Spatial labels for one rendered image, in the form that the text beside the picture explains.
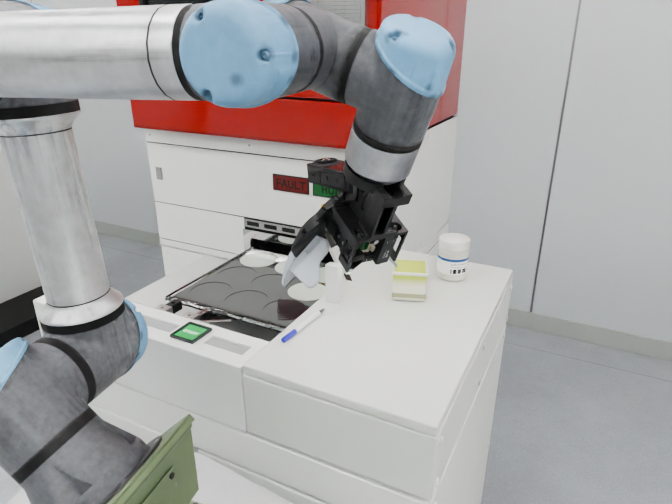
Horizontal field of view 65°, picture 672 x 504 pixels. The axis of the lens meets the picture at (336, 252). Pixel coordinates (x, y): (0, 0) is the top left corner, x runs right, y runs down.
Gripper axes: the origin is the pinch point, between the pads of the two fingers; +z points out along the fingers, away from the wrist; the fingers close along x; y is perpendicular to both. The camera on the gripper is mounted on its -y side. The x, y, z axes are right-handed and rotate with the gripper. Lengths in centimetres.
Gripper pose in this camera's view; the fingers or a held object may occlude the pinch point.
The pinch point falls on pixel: (330, 271)
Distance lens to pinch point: 73.6
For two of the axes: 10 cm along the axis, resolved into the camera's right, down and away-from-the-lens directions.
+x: 8.7, -1.9, 4.5
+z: -2.2, 6.9, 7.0
